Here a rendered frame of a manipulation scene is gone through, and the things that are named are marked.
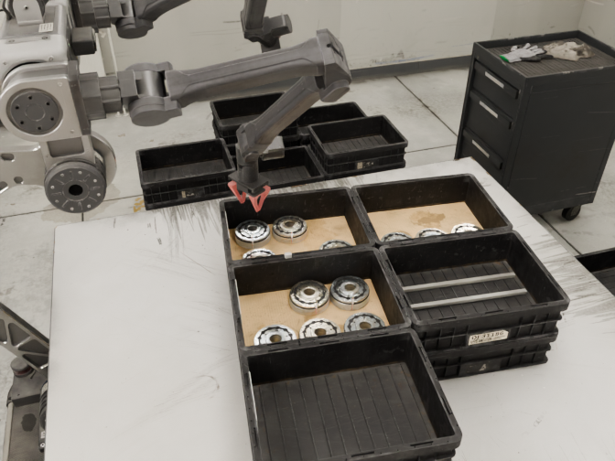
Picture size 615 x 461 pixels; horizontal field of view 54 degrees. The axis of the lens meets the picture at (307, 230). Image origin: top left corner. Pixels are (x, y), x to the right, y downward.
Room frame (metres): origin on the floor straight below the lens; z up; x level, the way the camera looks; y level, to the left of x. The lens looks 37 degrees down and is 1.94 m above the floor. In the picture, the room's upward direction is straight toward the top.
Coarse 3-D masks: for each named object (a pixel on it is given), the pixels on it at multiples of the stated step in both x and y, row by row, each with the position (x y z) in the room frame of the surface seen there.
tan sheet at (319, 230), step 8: (272, 224) 1.49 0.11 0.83; (312, 224) 1.49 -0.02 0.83; (320, 224) 1.49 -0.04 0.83; (328, 224) 1.49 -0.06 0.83; (336, 224) 1.49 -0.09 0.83; (344, 224) 1.49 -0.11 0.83; (232, 232) 1.44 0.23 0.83; (272, 232) 1.44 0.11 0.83; (312, 232) 1.44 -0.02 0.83; (320, 232) 1.44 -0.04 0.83; (328, 232) 1.44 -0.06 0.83; (336, 232) 1.44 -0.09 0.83; (344, 232) 1.44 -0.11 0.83; (232, 240) 1.41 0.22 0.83; (272, 240) 1.41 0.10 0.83; (304, 240) 1.41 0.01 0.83; (312, 240) 1.41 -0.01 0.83; (320, 240) 1.41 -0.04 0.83; (328, 240) 1.41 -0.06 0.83; (344, 240) 1.41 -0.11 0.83; (352, 240) 1.41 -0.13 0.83; (232, 248) 1.37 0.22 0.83; (240, 248) 1.37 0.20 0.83; (264, 248) 1.37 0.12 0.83; (272, 248) 1.37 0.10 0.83; (280, 248) 1.37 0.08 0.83; (288, 248) 1.37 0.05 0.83; (296, 248) 1.37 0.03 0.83; (304, 248) 1.37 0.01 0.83; (312, 248) 1.37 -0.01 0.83; (232, 256) 1.33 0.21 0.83; (240, 256) 1.33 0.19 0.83
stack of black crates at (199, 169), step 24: (192, 144) 2.42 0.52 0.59; (216, 144) 2.45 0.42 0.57; (144, 168) 2.35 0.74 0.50; (168, 168) 2.37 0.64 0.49; (192, 168) 2.37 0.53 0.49; (216, 168) 2.37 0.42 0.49; (144, 192) 2.10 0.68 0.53; (168, 192) 2.11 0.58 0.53; (192, 192) 2.14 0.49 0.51; (216, 192) 2.17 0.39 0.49
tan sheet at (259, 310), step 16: (240, 304) 1.14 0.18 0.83; (256, 304) 1.14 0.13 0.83; (272, 304) 1.14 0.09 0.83; (288, 304) 1.14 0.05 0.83; (368, 304) 1.14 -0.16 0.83; (256, 320) 1.08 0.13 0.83; (272, 320) 1.08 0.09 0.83; (288, 320) 1.08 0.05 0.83; (304, 320) 1.08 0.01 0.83; (336, 320) 1.08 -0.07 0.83; (384, 320) 1.08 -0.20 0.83
